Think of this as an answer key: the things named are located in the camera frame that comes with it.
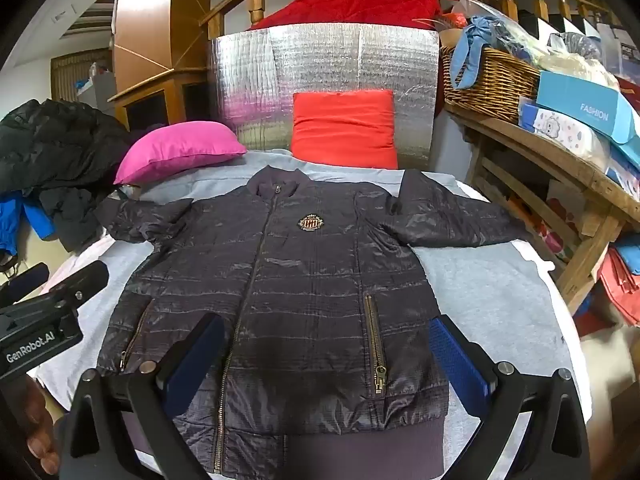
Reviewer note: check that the black puffer jacket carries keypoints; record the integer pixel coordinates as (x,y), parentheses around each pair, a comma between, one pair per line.
(60,155)

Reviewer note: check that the white patterned package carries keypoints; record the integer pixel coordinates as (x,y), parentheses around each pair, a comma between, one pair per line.
(560,132)

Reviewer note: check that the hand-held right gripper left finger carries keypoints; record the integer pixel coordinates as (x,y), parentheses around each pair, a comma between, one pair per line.
(200,360)

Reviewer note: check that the person's left hand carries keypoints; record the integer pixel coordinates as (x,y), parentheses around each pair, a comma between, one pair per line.
(37,430)

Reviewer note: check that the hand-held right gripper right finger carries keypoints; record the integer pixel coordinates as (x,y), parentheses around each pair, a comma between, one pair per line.
(460,365)

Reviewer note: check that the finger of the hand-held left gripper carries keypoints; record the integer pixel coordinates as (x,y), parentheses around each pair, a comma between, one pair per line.
(80,280)
(25,282)

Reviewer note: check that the blue cloth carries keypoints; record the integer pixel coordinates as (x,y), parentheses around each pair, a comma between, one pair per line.
(477,35)

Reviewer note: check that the wooden cabinet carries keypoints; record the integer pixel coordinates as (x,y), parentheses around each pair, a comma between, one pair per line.
(145,25)

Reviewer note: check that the pink pillow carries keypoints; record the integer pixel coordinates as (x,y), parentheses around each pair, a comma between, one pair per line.
(180,150)

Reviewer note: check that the wicker basket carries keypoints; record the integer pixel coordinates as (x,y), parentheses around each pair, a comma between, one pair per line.
(495,82)

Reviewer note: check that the wooden stair railing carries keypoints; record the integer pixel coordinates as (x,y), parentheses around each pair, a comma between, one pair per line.
(257,5)

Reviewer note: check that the red quilt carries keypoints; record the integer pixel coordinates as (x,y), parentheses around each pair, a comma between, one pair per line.
(360,2)

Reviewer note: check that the silver foil mat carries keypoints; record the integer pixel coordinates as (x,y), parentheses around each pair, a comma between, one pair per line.
(325,57)

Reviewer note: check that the dark quilted zip jacket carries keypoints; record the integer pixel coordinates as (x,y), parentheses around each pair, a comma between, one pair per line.
(310,285)

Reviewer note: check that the light blue cardboard box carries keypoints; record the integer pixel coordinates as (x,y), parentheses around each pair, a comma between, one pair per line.
(585,102)

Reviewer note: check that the red cushion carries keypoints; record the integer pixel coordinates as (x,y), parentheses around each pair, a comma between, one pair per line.
(342,127)

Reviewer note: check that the clear plastic bag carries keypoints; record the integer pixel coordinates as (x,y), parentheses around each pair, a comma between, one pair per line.
(580,62)

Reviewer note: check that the red bags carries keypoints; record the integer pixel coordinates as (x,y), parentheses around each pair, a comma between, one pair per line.
(620,285)

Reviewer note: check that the white air conditioner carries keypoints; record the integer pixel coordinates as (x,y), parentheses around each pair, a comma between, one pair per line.
(85,15)

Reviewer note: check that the grey cloth cover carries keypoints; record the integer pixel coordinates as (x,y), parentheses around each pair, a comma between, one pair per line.
(480,300)

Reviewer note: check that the wooden table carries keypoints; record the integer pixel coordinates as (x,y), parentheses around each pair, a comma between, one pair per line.
(560,160)

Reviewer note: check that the blue jacket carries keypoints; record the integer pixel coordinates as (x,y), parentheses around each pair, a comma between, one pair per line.
(30,220)

